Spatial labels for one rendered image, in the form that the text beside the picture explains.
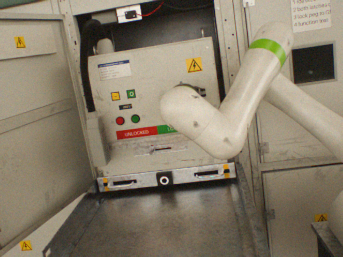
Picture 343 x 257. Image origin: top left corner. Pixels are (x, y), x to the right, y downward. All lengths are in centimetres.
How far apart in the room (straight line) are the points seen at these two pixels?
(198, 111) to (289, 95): 48
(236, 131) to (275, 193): 78
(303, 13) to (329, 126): 47
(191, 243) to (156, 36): 151
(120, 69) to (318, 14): 78
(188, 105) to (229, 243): 40
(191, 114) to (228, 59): 66
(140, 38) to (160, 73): 100
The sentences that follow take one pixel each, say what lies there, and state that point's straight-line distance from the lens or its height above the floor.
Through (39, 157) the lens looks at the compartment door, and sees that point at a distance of 137.
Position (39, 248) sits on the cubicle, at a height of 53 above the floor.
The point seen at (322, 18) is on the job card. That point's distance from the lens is 150.
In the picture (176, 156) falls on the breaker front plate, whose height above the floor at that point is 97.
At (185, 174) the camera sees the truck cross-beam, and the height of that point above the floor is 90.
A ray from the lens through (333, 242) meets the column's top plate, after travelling 118.
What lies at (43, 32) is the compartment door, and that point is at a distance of 143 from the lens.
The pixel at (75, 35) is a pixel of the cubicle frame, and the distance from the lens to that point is 154.
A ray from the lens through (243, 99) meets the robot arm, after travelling 92.
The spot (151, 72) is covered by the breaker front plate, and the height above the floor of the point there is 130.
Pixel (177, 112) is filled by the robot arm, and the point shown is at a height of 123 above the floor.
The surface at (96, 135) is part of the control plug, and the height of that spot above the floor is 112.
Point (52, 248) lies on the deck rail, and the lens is 107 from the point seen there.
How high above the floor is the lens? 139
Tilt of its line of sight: 13 degrees down
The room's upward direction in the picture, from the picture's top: 9 degrees counter-clockwise
